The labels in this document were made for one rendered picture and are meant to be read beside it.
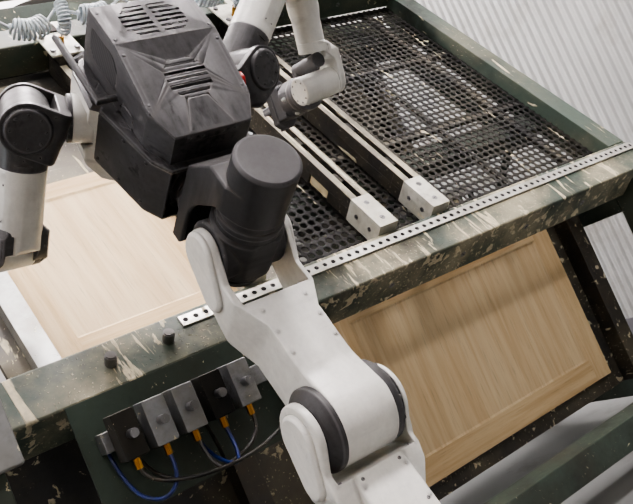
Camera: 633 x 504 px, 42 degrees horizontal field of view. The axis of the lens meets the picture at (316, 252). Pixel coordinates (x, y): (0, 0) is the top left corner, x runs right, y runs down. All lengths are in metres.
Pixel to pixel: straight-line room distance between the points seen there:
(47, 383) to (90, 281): 0.33
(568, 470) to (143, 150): 1.41
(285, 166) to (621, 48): 3.12
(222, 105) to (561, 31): 3.18
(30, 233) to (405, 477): 0.81
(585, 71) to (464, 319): 2.23
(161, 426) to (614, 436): 1.32
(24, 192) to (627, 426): 1.70
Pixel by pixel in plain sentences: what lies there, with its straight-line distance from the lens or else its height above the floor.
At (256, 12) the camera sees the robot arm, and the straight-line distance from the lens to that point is 1.77.
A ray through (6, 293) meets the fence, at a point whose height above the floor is 1.09.
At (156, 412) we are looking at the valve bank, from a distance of 1.59.
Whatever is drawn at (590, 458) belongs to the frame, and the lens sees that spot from 2.36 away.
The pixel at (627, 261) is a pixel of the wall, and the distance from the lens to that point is 4.55.
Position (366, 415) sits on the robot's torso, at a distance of 1.29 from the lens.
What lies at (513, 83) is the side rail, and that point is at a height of 1.25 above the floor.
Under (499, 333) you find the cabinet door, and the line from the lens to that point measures 2.51.
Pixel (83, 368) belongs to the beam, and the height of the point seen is 0.87.
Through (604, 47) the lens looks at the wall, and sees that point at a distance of 4.32.
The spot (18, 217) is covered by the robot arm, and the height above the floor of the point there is 1.16.
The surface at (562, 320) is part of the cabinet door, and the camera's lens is 2.69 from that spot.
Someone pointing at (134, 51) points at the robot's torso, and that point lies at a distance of 1.45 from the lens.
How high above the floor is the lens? 0.78
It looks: 4 degrees up
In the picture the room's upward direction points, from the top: 23 degrees counter-clockwise
